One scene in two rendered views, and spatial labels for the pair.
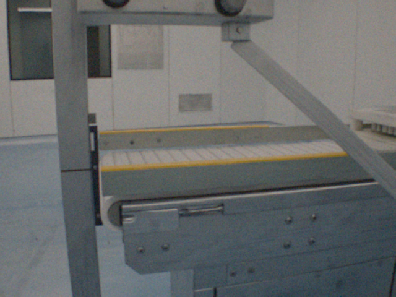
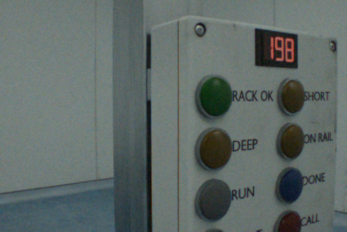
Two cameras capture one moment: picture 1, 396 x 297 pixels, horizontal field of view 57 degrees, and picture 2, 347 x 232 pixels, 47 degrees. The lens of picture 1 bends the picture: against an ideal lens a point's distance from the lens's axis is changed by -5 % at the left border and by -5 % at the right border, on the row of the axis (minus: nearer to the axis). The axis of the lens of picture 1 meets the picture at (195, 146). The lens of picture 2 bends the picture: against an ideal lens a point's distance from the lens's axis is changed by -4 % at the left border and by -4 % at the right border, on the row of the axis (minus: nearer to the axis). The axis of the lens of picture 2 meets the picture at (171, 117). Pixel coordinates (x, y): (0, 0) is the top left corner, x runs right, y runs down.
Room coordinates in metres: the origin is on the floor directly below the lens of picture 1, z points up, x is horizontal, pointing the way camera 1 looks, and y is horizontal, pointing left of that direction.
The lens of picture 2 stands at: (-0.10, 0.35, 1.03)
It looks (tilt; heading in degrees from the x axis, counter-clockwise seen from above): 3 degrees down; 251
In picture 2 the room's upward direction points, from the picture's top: straight up
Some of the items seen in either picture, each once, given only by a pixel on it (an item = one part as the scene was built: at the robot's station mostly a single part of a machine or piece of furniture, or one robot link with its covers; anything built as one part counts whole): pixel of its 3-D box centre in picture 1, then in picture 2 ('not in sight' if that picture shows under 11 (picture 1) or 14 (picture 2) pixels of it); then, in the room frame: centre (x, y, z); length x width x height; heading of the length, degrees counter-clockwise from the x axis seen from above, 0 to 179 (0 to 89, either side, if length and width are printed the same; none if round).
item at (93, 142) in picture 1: (96, 177); not in sight; (0.71, 0.19, 0.77); 0.02 x 0.01 x 0.20; 104
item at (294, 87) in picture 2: not in sight; (293, 96); (-0.30, 0.07, 1.03); 0.03 x 0.01 x 0.03; 14
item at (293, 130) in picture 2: not in sight; (292, 141); (-0.30, 0.07, 0.99); 0.03 x 0.01 x 0.03; 14
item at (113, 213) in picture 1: (115, 184); not in sight; (0.58, 0.13, 0.79); 0.27 x 0.03 x 0.03; 14
